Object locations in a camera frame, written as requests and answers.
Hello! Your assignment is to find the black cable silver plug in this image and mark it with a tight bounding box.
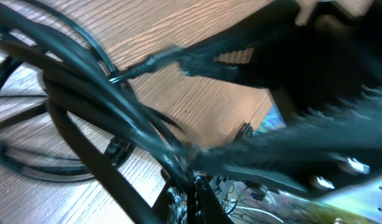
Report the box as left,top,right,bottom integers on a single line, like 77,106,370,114
0,0,198,224

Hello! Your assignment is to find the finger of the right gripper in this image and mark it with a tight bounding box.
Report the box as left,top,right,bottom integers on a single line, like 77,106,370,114
193,87,382,196
179,1,382,93

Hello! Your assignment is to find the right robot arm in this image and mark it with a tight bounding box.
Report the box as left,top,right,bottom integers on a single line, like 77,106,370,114
179,1,382,223

